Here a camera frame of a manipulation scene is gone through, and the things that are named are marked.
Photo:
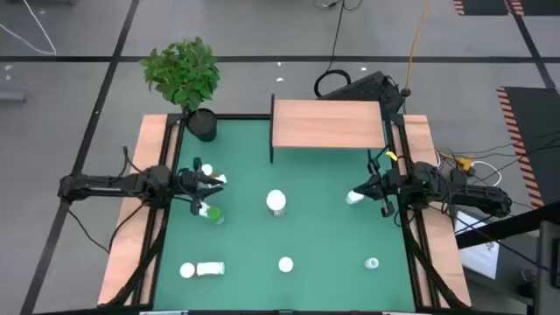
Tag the wooden shelf black legs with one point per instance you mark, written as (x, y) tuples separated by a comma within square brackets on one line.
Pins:
[(328, 127)]

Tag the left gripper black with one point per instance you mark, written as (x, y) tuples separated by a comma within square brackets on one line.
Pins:
[(187, 181)]

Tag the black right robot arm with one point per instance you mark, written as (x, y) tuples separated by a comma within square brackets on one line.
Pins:
[(464, 192)]

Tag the grey metal cabinet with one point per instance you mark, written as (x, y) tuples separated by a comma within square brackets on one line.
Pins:
[(547, 271)]

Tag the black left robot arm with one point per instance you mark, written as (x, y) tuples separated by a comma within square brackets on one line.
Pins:
[(105, 186)]

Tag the black metal beam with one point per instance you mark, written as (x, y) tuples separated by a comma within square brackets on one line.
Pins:
[(503, 227)]

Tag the green table mat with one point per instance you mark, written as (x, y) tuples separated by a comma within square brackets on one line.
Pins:
[(306, 240)]

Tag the green-capped caffeine supplement bottle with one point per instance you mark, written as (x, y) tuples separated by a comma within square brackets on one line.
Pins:
[(214, 213)]

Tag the small pale translucent bottle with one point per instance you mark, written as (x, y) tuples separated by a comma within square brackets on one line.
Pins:
[(371, 263)]

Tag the grey flat floor object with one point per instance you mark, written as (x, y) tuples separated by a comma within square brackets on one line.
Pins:
[(11, 96)]

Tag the white paper sheet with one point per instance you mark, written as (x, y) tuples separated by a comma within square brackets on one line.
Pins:
[(481, 258)]

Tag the yellow power splitter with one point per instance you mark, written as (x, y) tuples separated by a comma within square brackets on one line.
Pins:
[(464, 163)]

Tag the small white pill bottle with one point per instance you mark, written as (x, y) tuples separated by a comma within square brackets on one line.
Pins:
[(221, 178)]

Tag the black floor mat striped edge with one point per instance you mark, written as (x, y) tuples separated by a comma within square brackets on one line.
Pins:
[(481, 6), (538, 131), (538, 6)]

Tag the black aluminium table frame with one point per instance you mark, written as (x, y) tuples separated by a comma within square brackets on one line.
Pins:
[(236, 116)]

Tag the white melatonin bottle blue label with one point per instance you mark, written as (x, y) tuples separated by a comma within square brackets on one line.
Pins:
[(210, 268), (204, 209)]

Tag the large white-capped supplement bottle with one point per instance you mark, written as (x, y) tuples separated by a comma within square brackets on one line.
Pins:
[(276, 200)]

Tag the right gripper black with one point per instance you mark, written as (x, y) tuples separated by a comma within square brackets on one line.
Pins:
[(390, 186)]

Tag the green potted plant black pot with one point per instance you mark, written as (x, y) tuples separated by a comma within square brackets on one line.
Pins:
[(184, 74)]

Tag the black perforated computer case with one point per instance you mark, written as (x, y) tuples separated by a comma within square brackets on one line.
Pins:
[(367, 87)]

